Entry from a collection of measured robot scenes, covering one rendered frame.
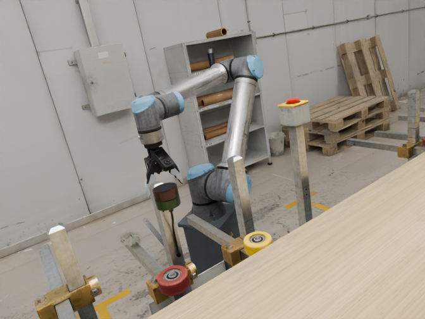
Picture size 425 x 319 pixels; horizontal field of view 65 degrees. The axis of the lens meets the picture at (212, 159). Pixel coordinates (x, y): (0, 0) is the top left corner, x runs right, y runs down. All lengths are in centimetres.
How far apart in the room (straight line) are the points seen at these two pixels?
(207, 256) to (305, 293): 110
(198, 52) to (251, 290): 336
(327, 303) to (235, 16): 383
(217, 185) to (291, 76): 343
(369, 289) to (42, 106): 308
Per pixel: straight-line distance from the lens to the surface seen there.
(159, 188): 81
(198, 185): 167
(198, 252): 185
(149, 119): 122
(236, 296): 80
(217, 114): 406
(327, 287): 80
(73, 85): 346
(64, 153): 348
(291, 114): 107
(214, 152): 409
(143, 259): 108
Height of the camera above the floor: 142
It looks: 18 degrees down
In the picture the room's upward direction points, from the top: 11 degrees counter-clockwise
